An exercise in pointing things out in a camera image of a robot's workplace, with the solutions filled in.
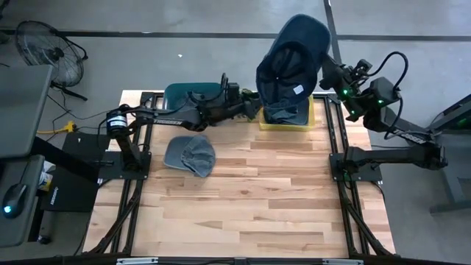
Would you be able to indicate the grey cap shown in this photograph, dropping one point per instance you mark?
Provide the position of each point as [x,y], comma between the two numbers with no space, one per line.
[189,156]

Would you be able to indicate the yellow plastic bin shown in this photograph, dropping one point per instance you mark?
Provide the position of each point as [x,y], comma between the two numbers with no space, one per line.
[287,127]

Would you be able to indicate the navy cap white label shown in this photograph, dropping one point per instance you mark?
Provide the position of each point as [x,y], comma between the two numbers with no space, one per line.
[294,44]

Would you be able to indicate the grey rounded desk top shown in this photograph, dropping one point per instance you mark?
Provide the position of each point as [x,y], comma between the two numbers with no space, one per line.
[22,232]

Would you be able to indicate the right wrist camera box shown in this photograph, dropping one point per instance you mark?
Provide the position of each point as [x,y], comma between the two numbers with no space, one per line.
[362,67]

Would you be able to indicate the black floor fan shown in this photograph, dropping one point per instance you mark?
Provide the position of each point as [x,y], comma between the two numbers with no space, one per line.
[48,51]

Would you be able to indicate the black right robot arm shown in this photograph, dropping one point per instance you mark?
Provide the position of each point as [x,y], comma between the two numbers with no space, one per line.
[404,154]

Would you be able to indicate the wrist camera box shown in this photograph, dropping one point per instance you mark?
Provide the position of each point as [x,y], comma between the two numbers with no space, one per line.
[362,67]
[231,90]

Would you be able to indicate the dark blue cap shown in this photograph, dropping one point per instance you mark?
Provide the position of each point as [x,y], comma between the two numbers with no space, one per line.
[290,116]

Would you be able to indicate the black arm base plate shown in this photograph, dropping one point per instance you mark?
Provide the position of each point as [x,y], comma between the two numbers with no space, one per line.
[368,174]
[110,171]

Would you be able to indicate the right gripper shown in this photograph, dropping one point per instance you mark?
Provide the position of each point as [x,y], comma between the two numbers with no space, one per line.
[347,84]

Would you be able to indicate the black controller box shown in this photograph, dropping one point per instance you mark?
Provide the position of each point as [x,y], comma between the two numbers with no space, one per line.
[70,191]

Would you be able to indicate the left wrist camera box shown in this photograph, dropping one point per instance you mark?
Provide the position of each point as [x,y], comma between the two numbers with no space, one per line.
[231,90]

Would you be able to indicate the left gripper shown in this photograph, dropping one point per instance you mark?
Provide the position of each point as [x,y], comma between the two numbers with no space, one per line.
[239,108]

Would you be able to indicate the white labelled container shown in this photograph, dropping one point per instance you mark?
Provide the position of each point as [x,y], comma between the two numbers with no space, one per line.
[46,178]

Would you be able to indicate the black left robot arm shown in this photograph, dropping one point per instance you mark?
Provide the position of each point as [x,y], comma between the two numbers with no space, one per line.
[165,121]

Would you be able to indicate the black computer mouse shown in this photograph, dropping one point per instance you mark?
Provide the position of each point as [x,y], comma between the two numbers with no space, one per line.
[14,198]

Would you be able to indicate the grey metal cart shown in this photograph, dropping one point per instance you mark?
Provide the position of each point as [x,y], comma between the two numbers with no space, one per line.
[452,158]

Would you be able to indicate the teal plastic bin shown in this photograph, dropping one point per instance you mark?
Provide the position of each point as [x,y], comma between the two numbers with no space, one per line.
[176,95]

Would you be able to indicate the silver frame bracket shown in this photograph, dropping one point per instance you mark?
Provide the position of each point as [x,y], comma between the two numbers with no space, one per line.
[342,262]
[138,261]

